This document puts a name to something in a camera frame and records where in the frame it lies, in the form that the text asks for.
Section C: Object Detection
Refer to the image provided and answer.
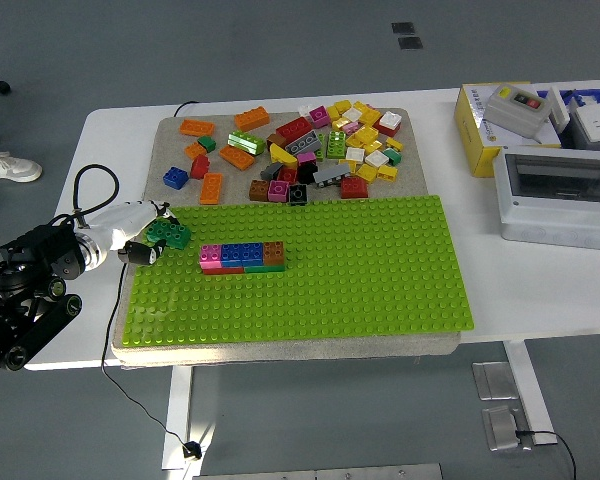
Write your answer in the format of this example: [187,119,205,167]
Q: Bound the red brick white top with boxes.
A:
[373,110,402,138]

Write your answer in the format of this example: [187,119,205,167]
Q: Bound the grey long brick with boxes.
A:
[284,130,324,156]
[312,162,352,189]

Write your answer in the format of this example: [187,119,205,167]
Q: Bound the white electrical distribution box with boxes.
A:
[492,144,600,251]

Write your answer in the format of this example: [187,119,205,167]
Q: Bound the grey push-button switch box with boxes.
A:
[482,83,553,141]

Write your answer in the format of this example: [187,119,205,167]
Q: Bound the yellow cardboard box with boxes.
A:
[453,82,564,179]

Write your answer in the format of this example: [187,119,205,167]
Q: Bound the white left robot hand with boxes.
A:
[82,198,180,267]

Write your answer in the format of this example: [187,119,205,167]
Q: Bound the white switch plate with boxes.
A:
[547,85,572,134]

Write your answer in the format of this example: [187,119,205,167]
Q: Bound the black floor cable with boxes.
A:
[513,428,579,480]

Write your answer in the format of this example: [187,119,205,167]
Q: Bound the blue eight-stud brick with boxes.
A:
[220,242,265,267]

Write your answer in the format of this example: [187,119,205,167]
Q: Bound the white table leg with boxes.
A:
[160,367,216,471]
[502,339,559,446]

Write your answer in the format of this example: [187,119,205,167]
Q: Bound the long metal floor plate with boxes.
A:
[192,463,444,480]

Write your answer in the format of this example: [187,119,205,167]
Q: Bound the grey-brown mat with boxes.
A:
[110,107,462,370]

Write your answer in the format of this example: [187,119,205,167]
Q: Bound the lime green eight-stud brick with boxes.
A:
[326,129,348,161]

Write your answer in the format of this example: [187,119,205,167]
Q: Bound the lime green studded baseplate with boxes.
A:
[120,194,476,349]

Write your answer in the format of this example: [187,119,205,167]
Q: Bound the yellow curved brick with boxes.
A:
[268,143,300,170]

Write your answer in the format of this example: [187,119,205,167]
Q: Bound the orange long brick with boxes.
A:
[233,107,271,132]
[218,144,256,172]
[179,118,216,138]
[199,172,224,206]

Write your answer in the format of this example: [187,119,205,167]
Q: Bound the dark green eight-stud brick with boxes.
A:
[144,219,192,250]

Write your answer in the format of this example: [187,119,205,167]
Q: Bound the blue four-stud brick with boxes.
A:
[162,166,190,190]

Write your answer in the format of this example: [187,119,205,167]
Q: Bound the thin black cable with plug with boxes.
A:
[99,247,204,460]

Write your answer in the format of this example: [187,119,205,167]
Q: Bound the person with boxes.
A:
[0,128,44,184]

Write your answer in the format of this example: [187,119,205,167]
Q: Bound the red sloped brick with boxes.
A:
[339,176,370,200]

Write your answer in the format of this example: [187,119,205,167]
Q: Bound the blue plastic bin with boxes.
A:
[534,87,600,109]

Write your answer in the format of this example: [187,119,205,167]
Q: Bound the lime green long brick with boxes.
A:
[227,129,267,155]

